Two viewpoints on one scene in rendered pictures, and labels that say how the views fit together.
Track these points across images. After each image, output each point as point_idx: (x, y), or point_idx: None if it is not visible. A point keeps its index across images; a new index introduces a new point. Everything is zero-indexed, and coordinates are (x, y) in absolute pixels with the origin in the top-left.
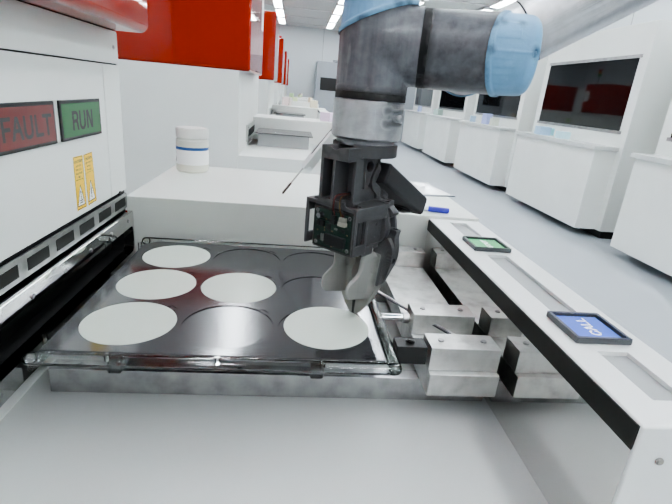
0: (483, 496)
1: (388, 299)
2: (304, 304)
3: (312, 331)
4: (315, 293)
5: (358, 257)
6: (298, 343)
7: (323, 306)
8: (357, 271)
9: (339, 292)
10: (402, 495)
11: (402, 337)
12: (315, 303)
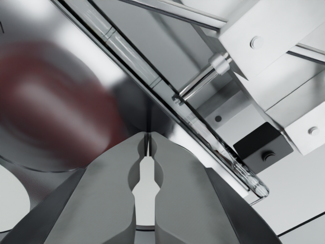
0: (316, 150)
1: (148, 9)
2: (75, 165)
3: (146, 205)
4: (45, 125)
5: (134, 225)
6: (153, 225)
7: (98, 150)
8: (129, 175)
9: (65, 86)
10: (264, 181)
11: (254, 154)
12: (81, 152)
